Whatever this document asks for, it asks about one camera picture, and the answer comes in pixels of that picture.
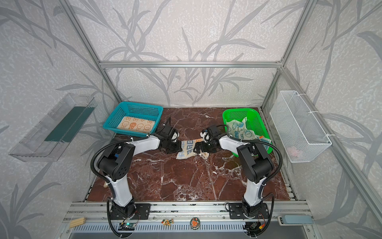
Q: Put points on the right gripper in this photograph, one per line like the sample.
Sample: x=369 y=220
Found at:
x=203 y=147

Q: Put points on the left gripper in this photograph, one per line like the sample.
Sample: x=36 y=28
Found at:
x=174 y=146

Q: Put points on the rabbit lettered towel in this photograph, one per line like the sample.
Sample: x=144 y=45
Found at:
x=188 y=150

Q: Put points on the orange rabbit towel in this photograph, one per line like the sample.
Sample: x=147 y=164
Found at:
x=136 y=125

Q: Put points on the teal patterned towel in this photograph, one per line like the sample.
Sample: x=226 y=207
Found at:
x=239 y=130

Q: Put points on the teal plastic basket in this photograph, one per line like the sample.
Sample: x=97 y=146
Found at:
x=136 y=110

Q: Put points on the green plastic basket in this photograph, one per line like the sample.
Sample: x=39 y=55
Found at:
x=254 y=121

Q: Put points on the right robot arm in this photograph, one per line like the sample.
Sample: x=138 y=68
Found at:
x=261 y=161

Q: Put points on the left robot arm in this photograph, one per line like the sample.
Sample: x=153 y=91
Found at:
x=112 y=162

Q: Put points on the small orange green trinket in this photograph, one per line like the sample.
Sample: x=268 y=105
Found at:
x=167 y=222

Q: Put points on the round orange sticker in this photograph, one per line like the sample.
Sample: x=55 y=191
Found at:
x=195 y=223

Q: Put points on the left green circuit board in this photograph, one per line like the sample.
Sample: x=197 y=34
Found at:
x=127 y=226

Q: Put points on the wooden block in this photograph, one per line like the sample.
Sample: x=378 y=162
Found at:
x=77 y=222

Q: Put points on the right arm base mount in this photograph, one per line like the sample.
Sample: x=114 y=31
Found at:
x=243 y=211

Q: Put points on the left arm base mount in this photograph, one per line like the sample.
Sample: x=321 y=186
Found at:
x=130 y=212

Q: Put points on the pink object in wire basket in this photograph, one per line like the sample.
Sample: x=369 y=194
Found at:
x=294 y=152

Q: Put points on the white wire mesh basket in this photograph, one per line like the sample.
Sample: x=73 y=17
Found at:
x=298 y=126

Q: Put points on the clear acrylic wall shelf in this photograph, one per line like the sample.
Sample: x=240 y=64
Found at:
x=47 y=141

